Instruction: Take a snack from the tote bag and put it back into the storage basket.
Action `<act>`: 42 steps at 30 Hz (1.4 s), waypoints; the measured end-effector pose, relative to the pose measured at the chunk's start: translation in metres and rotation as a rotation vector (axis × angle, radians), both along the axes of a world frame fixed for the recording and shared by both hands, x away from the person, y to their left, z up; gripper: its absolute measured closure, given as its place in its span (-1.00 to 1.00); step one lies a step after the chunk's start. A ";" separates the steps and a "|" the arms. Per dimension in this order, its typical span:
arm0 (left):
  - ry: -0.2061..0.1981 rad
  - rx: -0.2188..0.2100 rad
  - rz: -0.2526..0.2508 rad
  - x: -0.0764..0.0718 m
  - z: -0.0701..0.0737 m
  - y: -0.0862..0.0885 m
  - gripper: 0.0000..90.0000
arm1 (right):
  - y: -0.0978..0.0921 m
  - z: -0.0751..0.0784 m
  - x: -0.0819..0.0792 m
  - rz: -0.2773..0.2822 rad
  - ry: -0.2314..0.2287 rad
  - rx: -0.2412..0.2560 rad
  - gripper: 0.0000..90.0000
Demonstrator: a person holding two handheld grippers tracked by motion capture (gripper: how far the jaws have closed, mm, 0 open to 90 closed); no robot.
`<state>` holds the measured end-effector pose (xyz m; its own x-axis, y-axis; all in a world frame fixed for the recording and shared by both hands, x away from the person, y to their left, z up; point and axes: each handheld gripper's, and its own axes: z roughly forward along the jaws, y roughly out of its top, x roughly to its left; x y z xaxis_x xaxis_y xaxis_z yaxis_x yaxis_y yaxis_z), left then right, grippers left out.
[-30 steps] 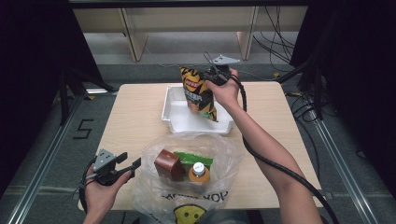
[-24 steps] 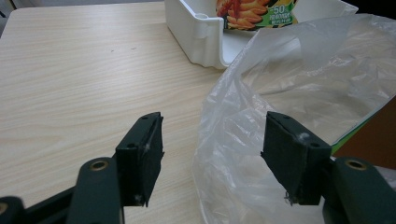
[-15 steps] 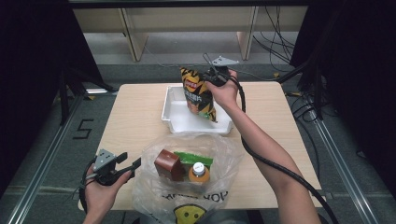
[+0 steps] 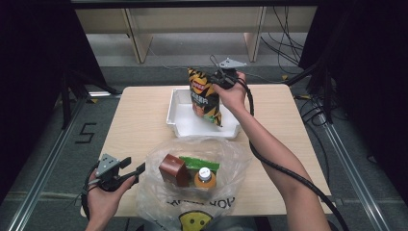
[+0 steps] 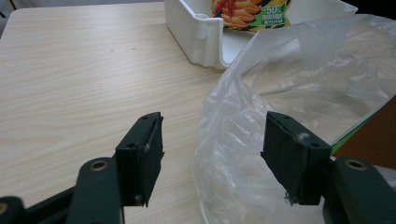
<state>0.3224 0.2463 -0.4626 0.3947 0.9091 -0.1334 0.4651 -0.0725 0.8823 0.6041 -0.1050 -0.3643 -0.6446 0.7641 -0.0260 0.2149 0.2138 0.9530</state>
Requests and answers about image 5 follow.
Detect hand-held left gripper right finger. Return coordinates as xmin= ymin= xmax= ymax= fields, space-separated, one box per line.
xmin=261 ymin=111 xmax=332 ymax=206

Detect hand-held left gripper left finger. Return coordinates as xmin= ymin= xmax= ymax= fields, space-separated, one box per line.
xmin=115 ymin=111 xmax=165 ymax=208

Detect clear plastic shopping bag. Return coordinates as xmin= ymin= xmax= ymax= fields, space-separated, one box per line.
xmin=191 ymin=13 xmax=396 ymax=224

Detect brown box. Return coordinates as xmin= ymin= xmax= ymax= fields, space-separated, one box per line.
xmin=332 ymin=96 xmax=396 ymax=171

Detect white plastic bin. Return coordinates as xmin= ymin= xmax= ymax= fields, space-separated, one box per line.
xmin=163 ymin=0 xmax=359 ymax=70

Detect yellow black striped chip bag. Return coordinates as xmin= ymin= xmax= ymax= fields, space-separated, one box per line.
xmin=211 ymin=0 xmax=292 ymax=33

